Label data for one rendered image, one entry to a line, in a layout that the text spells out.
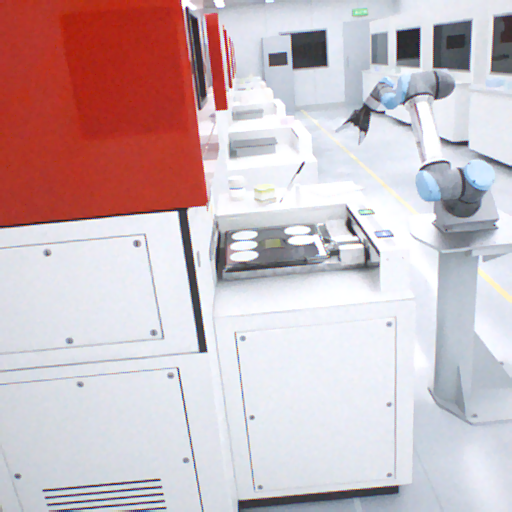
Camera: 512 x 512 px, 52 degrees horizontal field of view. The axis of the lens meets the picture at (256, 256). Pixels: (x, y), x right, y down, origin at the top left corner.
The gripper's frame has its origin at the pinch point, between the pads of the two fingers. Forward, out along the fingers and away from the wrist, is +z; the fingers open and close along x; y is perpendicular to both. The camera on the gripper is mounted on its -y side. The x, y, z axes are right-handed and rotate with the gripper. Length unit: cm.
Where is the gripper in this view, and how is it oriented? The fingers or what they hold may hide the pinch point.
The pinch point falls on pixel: (346, 139)
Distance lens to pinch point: 280.0
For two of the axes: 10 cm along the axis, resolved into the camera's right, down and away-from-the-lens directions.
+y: -0.2, -6.4, 7.7
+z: -5.0, 6.7, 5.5
